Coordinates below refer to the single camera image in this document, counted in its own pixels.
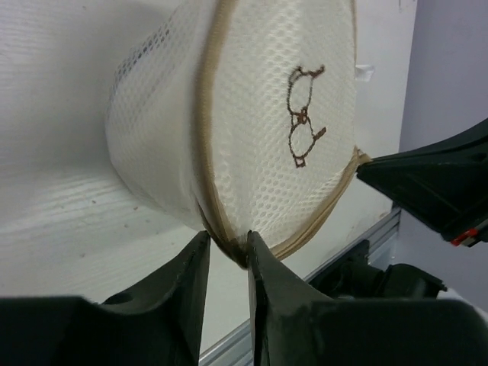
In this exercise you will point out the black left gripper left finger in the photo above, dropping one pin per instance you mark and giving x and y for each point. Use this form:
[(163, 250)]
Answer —
[(156, 321)]

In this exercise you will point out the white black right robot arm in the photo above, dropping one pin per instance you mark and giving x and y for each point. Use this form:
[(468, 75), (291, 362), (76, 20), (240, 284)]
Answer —
[(356, 280)]

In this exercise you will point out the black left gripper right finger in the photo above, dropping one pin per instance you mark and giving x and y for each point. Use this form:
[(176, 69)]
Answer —
[(393, 331)]

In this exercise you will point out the aluminium table edge rail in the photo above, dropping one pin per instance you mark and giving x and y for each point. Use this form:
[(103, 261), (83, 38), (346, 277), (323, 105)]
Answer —
[(285, 309)]

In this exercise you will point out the white mesh laundry bag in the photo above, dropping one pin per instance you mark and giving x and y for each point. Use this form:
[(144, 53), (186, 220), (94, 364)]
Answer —
[(238, 116)]

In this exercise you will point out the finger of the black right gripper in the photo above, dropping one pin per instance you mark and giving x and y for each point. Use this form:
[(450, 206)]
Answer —
[(443, 185)]

